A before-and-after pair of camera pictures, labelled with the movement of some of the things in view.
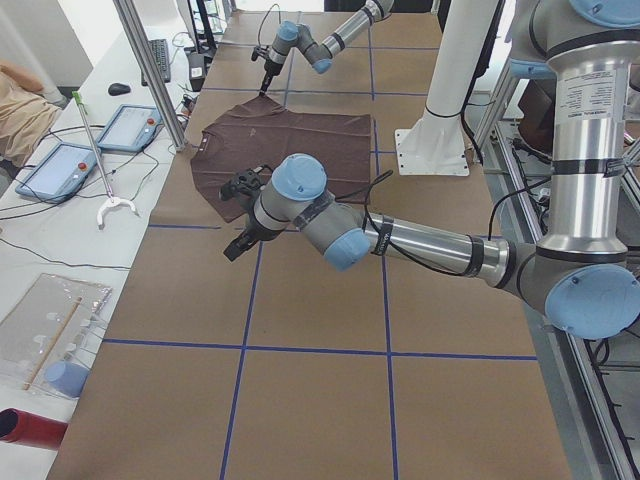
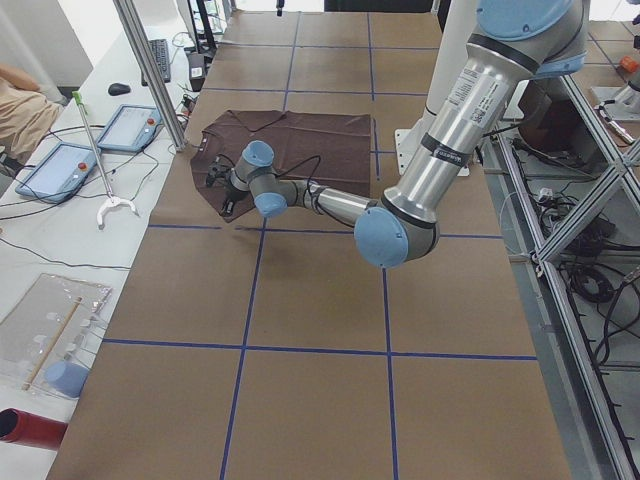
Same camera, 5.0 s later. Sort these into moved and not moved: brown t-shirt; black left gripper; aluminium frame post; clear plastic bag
Moved: black left gripper
Not moved: aluminium frame post; brown t-shirt; clear plastic bag
